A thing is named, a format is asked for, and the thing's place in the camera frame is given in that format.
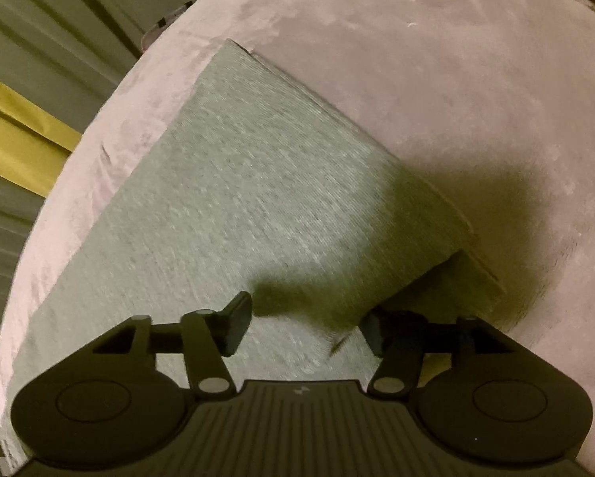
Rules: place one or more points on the yellow board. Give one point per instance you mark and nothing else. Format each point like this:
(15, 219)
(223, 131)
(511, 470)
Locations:
(19, 134)

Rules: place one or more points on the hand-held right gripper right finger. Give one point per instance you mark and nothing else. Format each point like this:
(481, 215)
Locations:
(377, 332)

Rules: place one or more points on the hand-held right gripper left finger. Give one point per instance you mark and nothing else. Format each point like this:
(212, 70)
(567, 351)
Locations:
(237, 325)

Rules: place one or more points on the grey-green towel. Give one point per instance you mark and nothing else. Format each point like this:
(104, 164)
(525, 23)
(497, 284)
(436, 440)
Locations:
(227, 184)

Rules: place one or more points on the pink blanket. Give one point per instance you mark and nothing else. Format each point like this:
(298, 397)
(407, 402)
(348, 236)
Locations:
(426, 84)

